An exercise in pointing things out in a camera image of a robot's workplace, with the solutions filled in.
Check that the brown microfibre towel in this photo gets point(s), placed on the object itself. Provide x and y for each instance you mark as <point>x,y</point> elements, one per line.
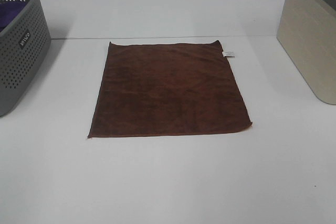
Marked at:
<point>168,89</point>

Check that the grey perforated laundry basket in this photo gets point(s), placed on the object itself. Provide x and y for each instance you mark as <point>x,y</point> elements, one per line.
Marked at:
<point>25,42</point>

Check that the beige plastic bin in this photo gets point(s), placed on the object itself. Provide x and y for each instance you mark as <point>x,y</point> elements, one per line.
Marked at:
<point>307,34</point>

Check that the purple cloth in basket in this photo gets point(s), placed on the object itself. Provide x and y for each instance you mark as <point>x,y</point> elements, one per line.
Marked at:
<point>9,10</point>

